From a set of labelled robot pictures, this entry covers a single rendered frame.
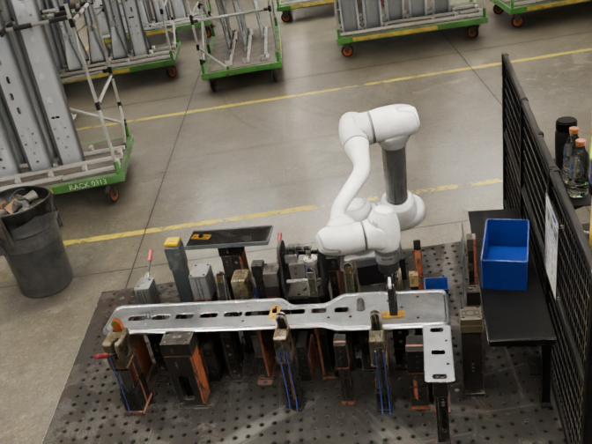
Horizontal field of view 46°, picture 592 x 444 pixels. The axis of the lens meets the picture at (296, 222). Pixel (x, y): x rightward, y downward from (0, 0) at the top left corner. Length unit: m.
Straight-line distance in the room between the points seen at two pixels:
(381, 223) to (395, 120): 0.57
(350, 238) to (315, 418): 0.74
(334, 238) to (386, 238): 0.18
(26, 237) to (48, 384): 1.11
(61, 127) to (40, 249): 1.78
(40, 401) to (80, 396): 1.27
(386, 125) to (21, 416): 2.70
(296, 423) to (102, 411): 0.82
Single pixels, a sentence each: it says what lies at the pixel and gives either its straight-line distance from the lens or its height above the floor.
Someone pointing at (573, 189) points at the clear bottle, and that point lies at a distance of 2.44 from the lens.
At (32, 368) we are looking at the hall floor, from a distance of 4.68.
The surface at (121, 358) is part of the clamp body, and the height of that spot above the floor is 0.99.
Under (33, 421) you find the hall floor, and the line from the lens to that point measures 4.29.
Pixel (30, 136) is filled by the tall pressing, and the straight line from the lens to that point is 6.72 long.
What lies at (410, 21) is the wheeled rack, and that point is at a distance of 9.48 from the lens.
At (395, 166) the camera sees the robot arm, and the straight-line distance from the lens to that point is 2.97.
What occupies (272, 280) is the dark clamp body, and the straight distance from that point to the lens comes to 2.85.
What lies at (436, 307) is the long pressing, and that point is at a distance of 2.66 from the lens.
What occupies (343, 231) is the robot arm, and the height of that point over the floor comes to 1.41.
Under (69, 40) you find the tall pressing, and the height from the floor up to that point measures 0.71.
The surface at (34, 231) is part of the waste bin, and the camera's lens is 5.05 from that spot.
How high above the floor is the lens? 2.61
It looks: 29 degrees down
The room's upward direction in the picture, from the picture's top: 10 degrees counter-clockwise
